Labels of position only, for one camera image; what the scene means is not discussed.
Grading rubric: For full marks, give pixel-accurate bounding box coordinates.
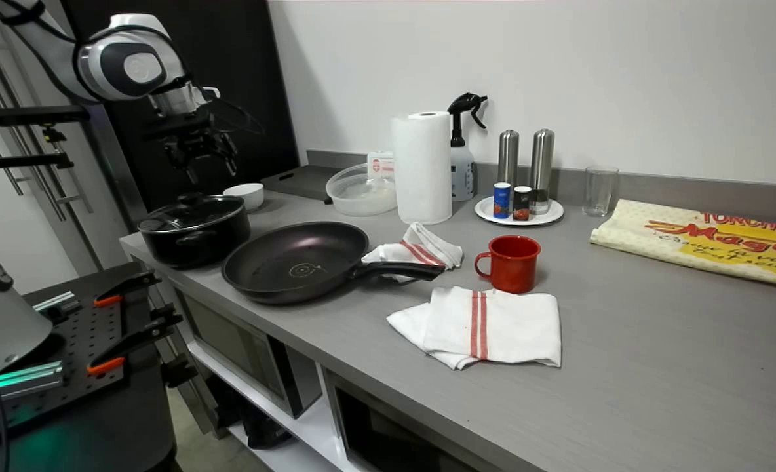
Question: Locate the aluminium rail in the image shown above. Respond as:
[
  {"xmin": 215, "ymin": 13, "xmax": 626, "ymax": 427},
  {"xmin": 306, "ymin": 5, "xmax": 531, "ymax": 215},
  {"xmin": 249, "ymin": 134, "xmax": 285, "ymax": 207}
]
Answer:
[{"xmin": 0, "ymin": 359, "xmax": 65, "ymax": 401}]

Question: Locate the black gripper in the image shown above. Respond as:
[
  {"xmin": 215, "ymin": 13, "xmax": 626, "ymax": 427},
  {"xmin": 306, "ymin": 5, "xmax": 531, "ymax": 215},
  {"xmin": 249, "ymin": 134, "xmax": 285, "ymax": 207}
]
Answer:
[{"xmin": 155, "ymin": 109, "xmax": 240, "ymax": 191}]

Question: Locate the crumpled white red-striped cloth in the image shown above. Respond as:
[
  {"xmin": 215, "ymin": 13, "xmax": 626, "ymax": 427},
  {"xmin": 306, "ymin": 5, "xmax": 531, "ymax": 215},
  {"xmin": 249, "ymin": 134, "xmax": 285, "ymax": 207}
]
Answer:
[{"xmin": 358, "ymin": 220, "xmax": 466, "ymax": 286}]

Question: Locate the black stand bar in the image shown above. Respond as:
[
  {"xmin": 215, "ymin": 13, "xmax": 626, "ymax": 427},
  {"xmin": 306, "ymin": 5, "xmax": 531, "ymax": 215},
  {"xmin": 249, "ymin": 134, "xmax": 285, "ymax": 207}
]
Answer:
[
  {"xmin": 0, "ymin": 148, "xmax": 75, "ymax": 189},
  {"xmin": 0, "ymin": 104, "xmax": 91, "ymax": 131}
]

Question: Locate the yellow red-printed bag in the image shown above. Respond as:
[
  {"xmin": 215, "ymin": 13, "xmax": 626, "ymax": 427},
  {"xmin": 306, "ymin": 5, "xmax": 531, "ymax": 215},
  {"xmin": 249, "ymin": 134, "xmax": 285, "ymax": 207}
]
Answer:
[{"xmin": 588, "ymin": 195, "xmax": 776, "ymax": 294}]

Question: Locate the white round plate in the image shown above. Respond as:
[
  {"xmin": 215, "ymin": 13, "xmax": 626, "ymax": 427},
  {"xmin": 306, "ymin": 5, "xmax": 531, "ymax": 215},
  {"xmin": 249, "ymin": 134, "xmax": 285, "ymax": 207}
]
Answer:
[{"xmin": 471, "ymin": 193, "xmax": 565, "ymax": 230}]

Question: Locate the small white bowl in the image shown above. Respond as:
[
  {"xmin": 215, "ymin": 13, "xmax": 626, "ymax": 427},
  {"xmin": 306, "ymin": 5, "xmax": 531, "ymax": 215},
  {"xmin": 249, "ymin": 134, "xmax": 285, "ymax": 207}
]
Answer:
[{"xmin": 219, "ymin": 180, "xmax": 266, "ymax": 215}]

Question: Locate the black cooking pot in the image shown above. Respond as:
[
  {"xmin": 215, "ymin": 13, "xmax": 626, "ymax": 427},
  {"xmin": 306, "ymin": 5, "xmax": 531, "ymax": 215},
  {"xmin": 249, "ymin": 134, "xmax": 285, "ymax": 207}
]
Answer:
[{"xmin": 137, "ymin": 195, "xmax": 253, "ymax": 273}]

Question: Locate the tall silver shaker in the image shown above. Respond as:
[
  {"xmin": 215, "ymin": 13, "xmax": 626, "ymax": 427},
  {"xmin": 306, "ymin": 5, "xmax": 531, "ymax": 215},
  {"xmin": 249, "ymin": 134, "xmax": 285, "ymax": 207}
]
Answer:
[{"xmin": 530, "ymin": 126, "xmax": 555, "ymax": 215}]

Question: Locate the black microwave under counter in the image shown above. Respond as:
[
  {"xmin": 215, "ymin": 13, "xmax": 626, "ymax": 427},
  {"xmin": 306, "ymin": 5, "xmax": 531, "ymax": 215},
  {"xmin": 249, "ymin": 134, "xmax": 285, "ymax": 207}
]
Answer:
[{"xmin": 176, "ymin": 291, "xmax": 322, "ymax": 418}]

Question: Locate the red mug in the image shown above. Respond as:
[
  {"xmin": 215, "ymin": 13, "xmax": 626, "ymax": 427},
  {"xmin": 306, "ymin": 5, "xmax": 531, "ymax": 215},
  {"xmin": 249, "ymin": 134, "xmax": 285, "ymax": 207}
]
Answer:
[{"xmin": 471, "ymin": 233, "xmax": 543, "ymax": 295}]

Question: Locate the clear plastic container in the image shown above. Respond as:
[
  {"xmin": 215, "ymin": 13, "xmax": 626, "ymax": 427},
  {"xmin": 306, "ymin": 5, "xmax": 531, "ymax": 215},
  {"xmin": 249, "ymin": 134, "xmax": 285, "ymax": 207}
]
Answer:
[{"xmin": 322, "ymin": 160, "xmax": 399, "ymax": 216}]

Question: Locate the small blue can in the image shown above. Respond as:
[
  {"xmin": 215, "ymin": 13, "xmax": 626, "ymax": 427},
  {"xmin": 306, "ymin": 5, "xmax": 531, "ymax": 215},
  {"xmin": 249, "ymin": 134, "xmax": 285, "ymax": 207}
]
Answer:
[{"xmin": 489, "ymin": 180, "xmax": 514, "ymax": 220}]

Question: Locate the black orange-tipped clamp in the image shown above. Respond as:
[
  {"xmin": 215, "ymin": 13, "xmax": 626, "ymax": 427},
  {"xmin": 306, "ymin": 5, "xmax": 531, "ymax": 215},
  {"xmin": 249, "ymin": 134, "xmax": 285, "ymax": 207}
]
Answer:
[
  {"xmin": 84, "ymin": 303, "xmax": 186, "ymax": 379},
  {"xmin": 91, "ymin": 270, "xmax": 159, "ymax": 311}
]

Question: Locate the dark appliance under counter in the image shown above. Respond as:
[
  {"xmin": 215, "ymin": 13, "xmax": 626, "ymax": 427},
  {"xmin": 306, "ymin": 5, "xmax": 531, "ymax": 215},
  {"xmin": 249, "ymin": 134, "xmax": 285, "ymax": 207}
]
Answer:
[{"xmin": 319, "ymin": 370, "xmax": 481, "ymax": 472}]

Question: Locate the black perforated robot table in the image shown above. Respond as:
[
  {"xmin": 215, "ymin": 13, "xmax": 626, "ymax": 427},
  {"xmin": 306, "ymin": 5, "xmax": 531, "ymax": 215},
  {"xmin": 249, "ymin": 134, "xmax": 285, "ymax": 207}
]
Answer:
[{"xmin": 0, "ymin": 258, "xmax": 184, "ymax": 472}]

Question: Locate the folded white red-striped cloth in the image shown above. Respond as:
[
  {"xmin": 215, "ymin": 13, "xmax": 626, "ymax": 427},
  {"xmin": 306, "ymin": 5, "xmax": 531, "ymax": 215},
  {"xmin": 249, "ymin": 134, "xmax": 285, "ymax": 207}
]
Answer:
[{"xmin": 386, "ymin": 282, "xmax": 564, "ymax": 371}]

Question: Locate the short silver shaker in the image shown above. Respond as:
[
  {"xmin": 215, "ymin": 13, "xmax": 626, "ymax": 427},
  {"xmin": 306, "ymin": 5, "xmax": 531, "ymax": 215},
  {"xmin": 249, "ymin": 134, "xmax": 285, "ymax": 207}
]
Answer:
[{"xmin": 496, "ymin": 129, "xmax": 521, "ymax": 189}]

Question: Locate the clear drinking glass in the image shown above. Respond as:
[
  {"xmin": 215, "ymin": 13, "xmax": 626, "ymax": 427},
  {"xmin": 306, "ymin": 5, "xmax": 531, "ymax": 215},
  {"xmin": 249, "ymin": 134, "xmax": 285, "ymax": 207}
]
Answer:
[{"xmin": 581, "ymin": 165, "xmax": 620, "ymax": 220}]

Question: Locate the dark spice jar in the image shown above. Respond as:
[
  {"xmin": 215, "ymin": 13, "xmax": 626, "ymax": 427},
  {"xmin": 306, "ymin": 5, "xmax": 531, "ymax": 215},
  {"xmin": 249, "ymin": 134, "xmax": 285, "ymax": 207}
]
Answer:
[{"xmin": 510, "ymin": 182, "xmax": 538, "ymax": 223}]

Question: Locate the black-headed spray bottle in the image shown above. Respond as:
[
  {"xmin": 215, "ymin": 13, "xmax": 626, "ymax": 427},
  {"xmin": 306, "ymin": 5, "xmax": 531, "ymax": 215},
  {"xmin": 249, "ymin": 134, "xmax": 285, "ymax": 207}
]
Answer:
[{"xmin": 445, "ymin": 92, "xmax": 489, "ymax": 211}]

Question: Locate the dark flat tray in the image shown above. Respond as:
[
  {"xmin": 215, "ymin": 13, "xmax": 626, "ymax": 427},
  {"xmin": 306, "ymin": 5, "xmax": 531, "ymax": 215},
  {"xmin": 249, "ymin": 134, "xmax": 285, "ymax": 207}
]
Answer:
[{"xmin": 259, "ymin": 161, "xmax": 346, "ymax": 207}]

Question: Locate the white paper towel roll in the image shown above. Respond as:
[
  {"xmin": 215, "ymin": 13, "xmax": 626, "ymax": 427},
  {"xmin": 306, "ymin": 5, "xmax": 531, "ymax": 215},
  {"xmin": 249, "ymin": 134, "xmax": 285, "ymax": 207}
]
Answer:
[{"xmin": 390, "ymin": 108, "xmax": 454, "ymax": 224}]

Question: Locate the black frying pan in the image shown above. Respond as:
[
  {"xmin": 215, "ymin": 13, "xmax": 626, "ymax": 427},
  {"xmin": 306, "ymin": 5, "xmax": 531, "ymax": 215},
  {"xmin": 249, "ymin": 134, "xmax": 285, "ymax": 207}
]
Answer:
[{"xmin": 219, "ymin": 220, "xmax": 449, "ymax": 308}]

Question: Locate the glass pot lid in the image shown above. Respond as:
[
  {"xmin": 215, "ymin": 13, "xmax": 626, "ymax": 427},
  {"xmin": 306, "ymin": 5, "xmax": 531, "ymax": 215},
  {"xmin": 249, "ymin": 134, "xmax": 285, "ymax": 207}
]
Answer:
[{"xmin": 141, "ymin": 191, "xmax": 245, "ymax": 235}]

